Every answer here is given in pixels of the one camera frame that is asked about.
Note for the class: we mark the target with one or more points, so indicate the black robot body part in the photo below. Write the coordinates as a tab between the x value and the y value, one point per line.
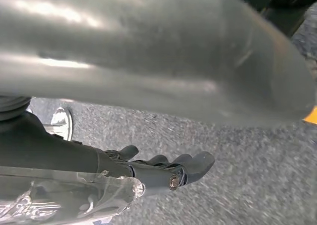
284	6

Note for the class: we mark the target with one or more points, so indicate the clear plastic wrist cover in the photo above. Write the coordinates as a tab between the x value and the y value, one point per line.
62	200

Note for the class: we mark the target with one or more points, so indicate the yellow floor tape outline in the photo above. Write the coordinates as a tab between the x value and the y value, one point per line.
312	116

